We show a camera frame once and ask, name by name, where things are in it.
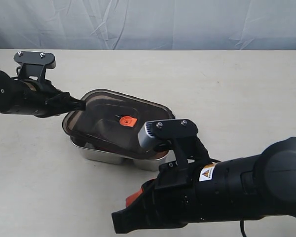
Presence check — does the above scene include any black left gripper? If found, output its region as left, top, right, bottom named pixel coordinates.
left=12, top=79, right=86, bottom=118

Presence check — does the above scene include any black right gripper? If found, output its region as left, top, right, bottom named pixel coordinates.
left=111, top=161, right=242, bottom=234

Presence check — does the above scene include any dark transparent box lid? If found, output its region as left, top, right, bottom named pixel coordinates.
left=62, top=89, right=175, bottom=159

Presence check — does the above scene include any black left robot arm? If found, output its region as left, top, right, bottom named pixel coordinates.
left=0, top=71, right=86, bottom=118

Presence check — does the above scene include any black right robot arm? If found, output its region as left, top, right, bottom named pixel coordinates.
left=111, top=137, right=296, bottom=234

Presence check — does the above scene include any stainless steel lunch box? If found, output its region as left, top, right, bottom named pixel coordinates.
left=70, top=137, right=169, bottom=171

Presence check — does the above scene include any blue-grey backdrop cloth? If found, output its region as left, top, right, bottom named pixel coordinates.
left=0, top=0, right=296, bottom=50

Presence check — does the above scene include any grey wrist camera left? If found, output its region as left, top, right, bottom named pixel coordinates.
left=14, top=51, right=56, bottom=81

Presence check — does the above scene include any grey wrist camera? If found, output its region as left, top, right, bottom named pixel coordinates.
left=14, top=51, right=56, bottom=81
left=138, top=118, right=211, bottom=170

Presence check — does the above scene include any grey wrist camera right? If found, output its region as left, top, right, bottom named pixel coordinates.
left=138, top=118, right=211, bottom=170

